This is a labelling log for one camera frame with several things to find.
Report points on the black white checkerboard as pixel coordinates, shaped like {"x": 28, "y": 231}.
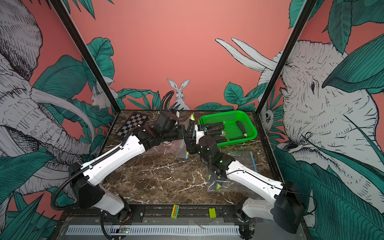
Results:
{"x": 135, "y": 120}

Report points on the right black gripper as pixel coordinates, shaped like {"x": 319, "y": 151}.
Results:
{"x": 193, "y": 146}

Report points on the green small block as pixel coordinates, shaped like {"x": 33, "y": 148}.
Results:
{"x": 212, "y": 213}

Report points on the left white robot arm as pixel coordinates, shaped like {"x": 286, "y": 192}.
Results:
{"x": 88, "y": 177}

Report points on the black frame post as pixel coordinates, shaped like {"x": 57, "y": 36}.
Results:
{"x": 299, "y": 25}
{"x": 71, "y": 28}

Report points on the right black frame post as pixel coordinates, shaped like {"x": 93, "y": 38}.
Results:
{"x": 299, "y": 25}

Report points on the dark purple eggplant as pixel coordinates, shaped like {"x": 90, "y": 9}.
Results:
{"x": 215, "y": 182}

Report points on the white perforated rail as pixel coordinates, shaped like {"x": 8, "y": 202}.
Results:
{"x": 161, "y": 230}

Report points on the left black frame post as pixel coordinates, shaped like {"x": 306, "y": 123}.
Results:
{"x": 71, "y": 28}

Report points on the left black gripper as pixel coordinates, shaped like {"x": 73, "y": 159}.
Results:
{"x": 182, "y": 133}

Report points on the green plastic basket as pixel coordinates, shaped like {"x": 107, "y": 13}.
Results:
{"x": 233, "y": 133}

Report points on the striped colour block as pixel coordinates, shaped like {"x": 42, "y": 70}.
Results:
{"x": 175, "y": 211}

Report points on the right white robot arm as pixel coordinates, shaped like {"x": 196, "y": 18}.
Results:
{"x": 284, "y": 203}

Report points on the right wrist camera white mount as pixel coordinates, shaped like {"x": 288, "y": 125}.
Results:
{"x": 200, "y": 131}

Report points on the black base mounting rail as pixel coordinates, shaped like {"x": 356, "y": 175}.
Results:
{"x": 141, "y": 212}

